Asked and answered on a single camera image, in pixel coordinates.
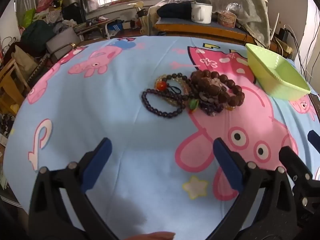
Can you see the dark blue folded cloth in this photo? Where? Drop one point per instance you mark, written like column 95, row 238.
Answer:
column 175, row 10

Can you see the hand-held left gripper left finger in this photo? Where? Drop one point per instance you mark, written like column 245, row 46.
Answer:
column 100, row 160

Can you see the small woven basket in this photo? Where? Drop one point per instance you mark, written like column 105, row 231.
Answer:
column 226, row 18

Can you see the white enamel mug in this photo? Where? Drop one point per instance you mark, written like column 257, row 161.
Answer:
column 202, row 13

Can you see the cartoon pig printed blanket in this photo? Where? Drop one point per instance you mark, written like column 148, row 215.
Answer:
column 100, row 105

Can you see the beige power strip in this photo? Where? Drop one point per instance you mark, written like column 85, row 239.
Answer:
column 285, row 47

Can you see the black bag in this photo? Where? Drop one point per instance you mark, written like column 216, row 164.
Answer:
column 72, row 11

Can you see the black power adapter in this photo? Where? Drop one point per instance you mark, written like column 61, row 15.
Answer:
column 283, row 35

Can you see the person's left hand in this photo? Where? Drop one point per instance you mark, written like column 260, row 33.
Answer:
column 152, row 236

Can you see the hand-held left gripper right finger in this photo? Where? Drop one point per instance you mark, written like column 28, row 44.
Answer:
column 226, row 165

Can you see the wooden chair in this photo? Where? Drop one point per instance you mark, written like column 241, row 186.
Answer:
column 10, row 80

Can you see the grey storage box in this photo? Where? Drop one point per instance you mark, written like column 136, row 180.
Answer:
column 62, row 42

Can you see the green plastic bag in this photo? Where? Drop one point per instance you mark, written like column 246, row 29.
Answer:
column 28, row 17

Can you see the clear plastic bag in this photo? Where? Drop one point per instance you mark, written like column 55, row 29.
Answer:
column 233, row 7

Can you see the red bag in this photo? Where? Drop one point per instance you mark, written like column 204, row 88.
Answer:
column 46, row 1

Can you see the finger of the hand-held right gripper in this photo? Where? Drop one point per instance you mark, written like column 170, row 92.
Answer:
column 295, row 166

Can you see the green plastic basket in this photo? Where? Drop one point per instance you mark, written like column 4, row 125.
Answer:
column 270, row 72

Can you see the blue and white shoe box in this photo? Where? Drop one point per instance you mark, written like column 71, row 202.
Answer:
column 115, row 26

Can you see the wooden desk with blue top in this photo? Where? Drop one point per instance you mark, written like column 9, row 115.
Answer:
column 212, row 30

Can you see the dark green bag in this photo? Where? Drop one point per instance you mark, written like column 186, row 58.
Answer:
column 37, row 32

